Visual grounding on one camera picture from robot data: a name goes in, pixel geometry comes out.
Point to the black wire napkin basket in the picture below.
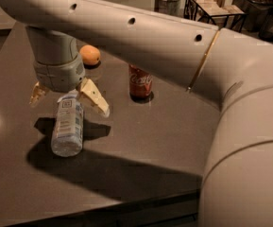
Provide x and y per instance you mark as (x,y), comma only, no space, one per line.
(215,12)

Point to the dark snack dispenser box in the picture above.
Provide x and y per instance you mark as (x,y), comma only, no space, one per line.
(256,12)

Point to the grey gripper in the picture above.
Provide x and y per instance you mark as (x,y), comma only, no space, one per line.
(59,76)

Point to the orange fruit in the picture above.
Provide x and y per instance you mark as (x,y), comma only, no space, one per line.
(90,55)

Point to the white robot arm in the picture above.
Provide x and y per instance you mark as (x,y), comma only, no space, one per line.
(228,68)

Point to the red cola can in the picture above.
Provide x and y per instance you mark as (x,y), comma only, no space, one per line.
(140,82)

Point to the clear plastic water bottle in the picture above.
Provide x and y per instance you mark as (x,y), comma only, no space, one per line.
(67,135)

